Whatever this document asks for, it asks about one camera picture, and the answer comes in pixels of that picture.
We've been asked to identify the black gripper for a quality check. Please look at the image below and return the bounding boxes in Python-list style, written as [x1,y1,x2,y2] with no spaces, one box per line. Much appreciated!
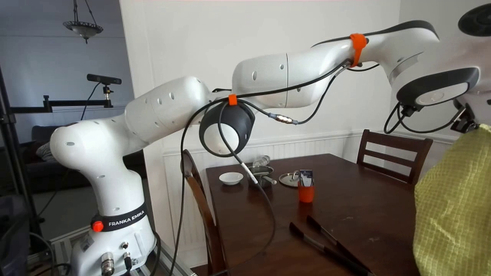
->
[450,100,482,136]

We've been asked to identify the green checked towel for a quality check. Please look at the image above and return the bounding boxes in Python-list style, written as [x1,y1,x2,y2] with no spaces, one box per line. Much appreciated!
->
[411,123,491,276]

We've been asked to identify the dark wooden chair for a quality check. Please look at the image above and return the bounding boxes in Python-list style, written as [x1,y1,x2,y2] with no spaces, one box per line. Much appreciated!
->
[356,128,436,189]
[180,148,227,276]

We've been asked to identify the blue white packet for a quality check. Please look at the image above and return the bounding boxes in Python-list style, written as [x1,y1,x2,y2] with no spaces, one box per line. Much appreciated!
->
[298,169,315,189]

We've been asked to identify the orange cup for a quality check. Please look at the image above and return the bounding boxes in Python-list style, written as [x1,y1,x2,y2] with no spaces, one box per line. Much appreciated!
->
[298,185,316,206]

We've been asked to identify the metal pot lid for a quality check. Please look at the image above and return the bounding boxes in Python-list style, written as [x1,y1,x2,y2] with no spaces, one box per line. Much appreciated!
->
[278,171,302,191]

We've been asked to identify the black tongs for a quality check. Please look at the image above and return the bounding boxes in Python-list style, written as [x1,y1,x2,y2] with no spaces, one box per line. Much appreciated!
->
[288,215,374,276]

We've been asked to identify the clear plastic bottle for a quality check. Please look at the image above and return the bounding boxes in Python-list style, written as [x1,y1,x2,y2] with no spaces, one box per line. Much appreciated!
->
[252,154,273,171]

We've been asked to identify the metal saucepan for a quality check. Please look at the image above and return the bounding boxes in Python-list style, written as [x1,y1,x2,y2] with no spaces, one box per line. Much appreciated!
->
[247,166,281,191]

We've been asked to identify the white bowl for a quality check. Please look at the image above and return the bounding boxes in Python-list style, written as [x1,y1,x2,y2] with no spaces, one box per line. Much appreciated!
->
[218,171,245,188]

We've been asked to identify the hanging ceiling lamp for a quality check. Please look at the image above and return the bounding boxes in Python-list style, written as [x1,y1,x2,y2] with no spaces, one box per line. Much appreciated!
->
[61,0,104,45]

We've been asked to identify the black tripod stand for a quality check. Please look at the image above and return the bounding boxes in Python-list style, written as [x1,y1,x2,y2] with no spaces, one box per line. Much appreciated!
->
[0,68,115,258]

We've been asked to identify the grey pillow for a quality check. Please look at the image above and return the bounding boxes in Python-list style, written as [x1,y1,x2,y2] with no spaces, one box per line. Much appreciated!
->
[34,140,58,165]

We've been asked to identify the dark sofa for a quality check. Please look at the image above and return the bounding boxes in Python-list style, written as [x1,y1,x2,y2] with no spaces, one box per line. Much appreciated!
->
[20,125,98,194]

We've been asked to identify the black bar camera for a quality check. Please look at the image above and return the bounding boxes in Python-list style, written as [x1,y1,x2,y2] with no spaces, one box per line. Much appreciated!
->
[84,73,124,88]

